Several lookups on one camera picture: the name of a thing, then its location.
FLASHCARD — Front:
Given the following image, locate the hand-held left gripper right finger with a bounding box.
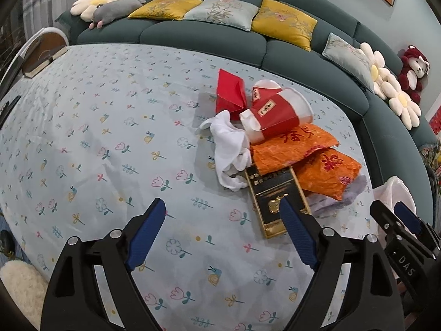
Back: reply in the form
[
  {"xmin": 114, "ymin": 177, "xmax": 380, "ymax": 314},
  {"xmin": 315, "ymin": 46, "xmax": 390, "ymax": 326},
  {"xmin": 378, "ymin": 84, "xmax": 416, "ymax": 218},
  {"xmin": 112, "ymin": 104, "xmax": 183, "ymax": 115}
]
[{"xmin": 278, "ymin": 198, "xmax": 405, "ymax": 331}]

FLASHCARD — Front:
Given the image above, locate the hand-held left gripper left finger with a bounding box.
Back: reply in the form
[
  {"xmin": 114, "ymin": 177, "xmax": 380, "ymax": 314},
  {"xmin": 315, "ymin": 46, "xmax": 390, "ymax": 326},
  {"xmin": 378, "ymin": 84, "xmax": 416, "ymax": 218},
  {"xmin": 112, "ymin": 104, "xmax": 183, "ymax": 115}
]
[{"xmin": 41, "ymin": 198, "xmax": 166, "ymax": 331}]

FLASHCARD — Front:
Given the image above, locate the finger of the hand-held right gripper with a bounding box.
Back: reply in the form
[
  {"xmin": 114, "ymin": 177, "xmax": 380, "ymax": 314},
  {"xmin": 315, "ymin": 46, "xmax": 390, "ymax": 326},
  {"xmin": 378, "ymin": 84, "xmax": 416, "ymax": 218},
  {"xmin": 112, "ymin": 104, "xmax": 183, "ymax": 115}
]
[
  {"xmin": 394, "ymin": 202, "xmax": 441, "ymax": 245},
  {"xmin": 370, "ymin": 200, "xmax": 414, "ymax": 245}
]

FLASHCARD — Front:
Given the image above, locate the white plastic bag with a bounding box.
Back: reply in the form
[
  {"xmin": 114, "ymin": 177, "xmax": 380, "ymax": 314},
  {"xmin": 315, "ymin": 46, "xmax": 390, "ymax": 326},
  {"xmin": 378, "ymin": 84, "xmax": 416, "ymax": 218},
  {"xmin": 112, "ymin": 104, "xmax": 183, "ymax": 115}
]
[{"xmin": 374, "ymin": 177, "xmax": 417, "ymax": 221}]

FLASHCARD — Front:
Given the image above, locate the red and white paper cup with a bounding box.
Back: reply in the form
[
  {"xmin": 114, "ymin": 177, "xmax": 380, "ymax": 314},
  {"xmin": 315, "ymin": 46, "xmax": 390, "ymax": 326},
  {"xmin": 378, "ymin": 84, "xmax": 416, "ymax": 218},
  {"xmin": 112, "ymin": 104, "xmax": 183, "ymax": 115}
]
[
  {"xmin": 252, "ymin": 79, "xmax": 281, "ymax": 111},
  {"xmin": 239, "ymin": 88, "xmax": 315, "ymax": 144}
]

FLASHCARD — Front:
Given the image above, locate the red paper box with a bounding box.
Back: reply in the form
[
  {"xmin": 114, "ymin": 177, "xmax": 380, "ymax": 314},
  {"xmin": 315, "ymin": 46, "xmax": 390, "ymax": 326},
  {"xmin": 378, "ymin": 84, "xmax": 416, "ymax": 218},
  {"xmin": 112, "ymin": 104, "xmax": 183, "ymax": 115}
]
[{"xmin": 216, "ymin": 69, "xmax": 249, "ymax": 114}]

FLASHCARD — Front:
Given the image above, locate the pale purple plastic bag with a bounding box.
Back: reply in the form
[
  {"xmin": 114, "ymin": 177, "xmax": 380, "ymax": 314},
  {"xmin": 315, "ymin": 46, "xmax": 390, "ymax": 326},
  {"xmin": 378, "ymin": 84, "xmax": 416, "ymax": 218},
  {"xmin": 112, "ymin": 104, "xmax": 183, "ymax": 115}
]
[{"xmin": 305, "ymin": 174, "xmax": 371, "ymax": 219}]

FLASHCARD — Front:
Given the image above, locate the black and gold box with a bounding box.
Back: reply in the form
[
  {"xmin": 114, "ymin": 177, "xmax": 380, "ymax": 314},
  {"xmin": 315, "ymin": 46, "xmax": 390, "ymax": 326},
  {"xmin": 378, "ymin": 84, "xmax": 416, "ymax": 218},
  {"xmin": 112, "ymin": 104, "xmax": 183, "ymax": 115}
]
[{"xmin": 244, "ymin": 166, "xmax": 312, "ymax": 239}]

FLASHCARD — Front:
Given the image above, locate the orange crinkled packet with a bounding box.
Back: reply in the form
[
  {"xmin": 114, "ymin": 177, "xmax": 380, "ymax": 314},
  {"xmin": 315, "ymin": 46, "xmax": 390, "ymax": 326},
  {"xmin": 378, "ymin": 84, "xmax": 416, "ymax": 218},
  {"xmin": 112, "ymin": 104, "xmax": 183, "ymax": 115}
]
[
  {"xmin": 251, "ymin": 123, "xmax": 340, "ymax": 176},
  {"xmin": 293, "ymin": 148, "xmax": 362, "ymax": 201}
]

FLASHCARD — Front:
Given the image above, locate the white flower pillow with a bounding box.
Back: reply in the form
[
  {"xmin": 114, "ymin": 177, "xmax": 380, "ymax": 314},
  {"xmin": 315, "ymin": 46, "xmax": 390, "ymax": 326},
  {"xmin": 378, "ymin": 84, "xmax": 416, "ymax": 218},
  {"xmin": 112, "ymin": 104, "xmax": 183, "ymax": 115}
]
[
  {"xmin": 71, "ymin": 0, "xmax": 125, "ymax": 23},
  {"xmin": 382, "ymin": 76, "xmax": 423, "ymax": 131},
  {"xmin": 360, "ymin": 42, "xmax": 397, "ymax": 99}
]

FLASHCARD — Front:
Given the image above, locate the white crumpled cloth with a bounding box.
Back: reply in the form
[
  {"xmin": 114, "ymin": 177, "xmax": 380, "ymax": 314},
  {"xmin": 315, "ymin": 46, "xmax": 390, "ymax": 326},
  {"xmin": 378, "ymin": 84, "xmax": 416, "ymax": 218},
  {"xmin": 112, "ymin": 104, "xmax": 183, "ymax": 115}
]
[{"xmin": 198, "ymin": 110, "xmax": 254, "ymax": 192}]

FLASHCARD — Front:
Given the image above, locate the floral light blue tablecloth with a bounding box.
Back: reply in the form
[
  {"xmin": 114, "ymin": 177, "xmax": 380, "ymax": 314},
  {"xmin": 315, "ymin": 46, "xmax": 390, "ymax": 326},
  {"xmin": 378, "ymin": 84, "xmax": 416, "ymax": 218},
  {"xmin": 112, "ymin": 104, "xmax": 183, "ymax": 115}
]
[{"xmin": 0, "ymin": 43, "xmax": 386, "ymax": 331}]

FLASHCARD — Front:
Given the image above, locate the white fluffy rug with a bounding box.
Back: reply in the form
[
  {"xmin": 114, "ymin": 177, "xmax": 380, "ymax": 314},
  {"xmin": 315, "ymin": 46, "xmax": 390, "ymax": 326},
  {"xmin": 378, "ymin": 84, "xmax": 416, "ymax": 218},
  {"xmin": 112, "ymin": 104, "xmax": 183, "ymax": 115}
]
[{"xmin": 0, "ymin": 260, "xmax": 49, "ymax": 331}]

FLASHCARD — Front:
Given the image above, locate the red monkey plush toy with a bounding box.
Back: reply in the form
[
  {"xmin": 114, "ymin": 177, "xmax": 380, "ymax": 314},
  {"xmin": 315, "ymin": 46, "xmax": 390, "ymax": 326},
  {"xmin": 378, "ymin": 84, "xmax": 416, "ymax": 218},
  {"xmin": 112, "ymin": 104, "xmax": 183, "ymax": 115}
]
[{"xmin": 397, "ymin": 45, "xmax": 431, "ymax": 103}]

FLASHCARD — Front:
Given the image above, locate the pale blue embroidered cushion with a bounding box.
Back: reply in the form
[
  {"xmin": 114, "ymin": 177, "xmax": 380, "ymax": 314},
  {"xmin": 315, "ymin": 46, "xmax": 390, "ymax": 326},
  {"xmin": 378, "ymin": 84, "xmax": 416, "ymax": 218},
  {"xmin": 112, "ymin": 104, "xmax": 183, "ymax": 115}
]
[
  {"xmin": 322, "ymin": 33, "xmax": 376, "ymax": 92},
  {"xmin": 184, "ymin": 0, "xmax": 259, "ymax": 32}
]

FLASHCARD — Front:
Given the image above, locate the dark green sofa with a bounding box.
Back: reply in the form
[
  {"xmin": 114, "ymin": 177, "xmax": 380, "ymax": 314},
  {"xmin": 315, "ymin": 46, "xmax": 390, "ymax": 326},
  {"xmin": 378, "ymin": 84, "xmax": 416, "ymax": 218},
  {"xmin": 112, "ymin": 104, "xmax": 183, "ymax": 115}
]
[{"xmin": 55, "ymin": 0, "xmax": 441, "ymax": 166}]

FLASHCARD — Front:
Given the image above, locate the yellow embroidered cushion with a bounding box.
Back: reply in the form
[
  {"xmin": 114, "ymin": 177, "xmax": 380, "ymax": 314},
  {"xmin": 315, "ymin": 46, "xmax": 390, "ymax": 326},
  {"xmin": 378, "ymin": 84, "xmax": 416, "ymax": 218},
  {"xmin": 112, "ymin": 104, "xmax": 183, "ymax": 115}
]
[
  {"xmin": 128, "ymin": 0, "xmax": 203, "ymax": 21},
  {"xmin": 251, "ymin": 0, "xmax": 318, "ymax": 52}
]

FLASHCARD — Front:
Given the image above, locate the white and wood chair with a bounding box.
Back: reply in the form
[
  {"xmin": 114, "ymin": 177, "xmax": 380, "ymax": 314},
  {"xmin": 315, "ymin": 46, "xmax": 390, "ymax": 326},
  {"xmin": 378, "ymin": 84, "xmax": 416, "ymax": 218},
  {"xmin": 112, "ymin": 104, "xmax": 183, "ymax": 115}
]
[{"xmin": 0, "ymin": 27, "xmax": 69, "ymax": 90}]

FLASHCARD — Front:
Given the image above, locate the grey plush toy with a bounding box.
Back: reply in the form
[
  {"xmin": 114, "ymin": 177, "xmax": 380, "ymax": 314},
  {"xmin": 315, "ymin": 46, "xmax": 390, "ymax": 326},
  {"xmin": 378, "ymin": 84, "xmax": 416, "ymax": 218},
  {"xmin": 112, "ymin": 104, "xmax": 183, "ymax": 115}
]
[{"xmin": 90, "ymin": 0, "xmax": 147, "ymax": 30}]

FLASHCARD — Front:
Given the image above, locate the grey sheer curtain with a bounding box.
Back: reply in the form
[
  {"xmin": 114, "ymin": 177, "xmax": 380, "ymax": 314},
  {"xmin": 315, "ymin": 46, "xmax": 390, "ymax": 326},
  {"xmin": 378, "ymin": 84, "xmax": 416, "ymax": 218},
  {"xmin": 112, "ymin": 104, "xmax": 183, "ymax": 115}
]
[{"xmin": 21, "ymin": 0, "xmax": 102, "ymax": 42}]

